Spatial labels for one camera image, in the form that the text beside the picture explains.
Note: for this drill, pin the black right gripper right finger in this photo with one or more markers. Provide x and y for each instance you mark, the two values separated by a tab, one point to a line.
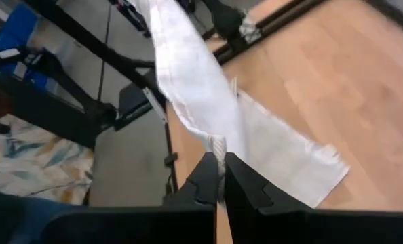
245	193

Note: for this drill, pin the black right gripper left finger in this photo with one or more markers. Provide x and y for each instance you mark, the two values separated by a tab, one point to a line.
201	186

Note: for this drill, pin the white beige plaid towel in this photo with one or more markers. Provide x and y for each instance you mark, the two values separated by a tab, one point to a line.
194	74

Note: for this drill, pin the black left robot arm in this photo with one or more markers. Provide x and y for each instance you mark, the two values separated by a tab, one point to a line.
227	20

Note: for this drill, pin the blue box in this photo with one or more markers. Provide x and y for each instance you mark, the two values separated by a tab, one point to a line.
16	25

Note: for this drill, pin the silver frame bracket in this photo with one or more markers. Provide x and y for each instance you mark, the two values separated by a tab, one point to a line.
154	103

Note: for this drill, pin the black aluminium table frame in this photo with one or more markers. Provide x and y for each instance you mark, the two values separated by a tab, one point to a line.
86	38

